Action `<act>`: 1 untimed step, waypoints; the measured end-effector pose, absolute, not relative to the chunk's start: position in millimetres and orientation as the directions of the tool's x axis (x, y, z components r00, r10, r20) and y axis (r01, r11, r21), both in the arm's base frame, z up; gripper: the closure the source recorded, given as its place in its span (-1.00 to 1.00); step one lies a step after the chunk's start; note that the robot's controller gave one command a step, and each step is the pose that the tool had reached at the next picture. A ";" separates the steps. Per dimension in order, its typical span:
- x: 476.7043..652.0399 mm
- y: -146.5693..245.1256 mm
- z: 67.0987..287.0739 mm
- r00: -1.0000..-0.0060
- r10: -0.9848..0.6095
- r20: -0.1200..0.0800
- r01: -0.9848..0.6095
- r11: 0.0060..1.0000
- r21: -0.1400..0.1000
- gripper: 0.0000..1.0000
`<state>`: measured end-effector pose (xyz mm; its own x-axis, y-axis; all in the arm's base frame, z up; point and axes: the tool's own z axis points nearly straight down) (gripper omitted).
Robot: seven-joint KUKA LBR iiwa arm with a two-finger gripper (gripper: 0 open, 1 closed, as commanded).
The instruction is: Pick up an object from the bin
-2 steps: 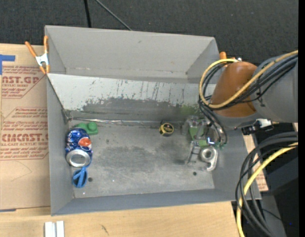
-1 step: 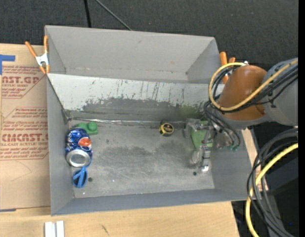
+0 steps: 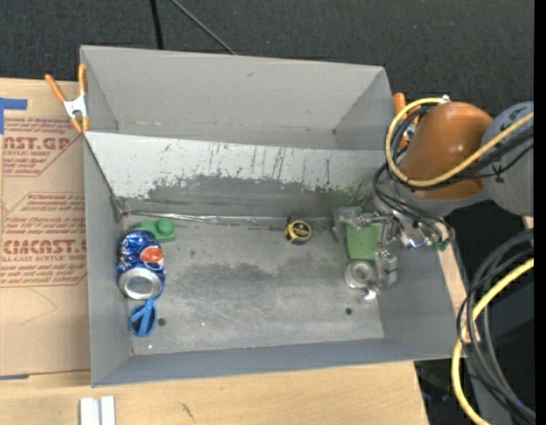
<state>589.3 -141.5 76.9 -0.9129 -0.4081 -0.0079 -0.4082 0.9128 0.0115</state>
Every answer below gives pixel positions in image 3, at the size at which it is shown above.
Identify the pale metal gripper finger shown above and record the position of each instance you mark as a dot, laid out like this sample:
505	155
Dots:
386	267
348	217

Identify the green flat block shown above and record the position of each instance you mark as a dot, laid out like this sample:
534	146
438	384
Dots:
361	244

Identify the yellow and black tape measure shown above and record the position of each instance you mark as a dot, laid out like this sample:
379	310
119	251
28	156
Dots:
297	232

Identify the grey metal bin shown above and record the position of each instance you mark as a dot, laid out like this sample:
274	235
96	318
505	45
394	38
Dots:
255	281

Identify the green toy block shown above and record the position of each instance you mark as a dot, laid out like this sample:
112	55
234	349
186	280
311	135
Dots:
159	229

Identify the blue soda can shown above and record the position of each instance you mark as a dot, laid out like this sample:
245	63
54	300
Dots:
140	264

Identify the brown cardboard board red print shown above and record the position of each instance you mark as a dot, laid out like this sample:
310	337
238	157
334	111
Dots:
42	219

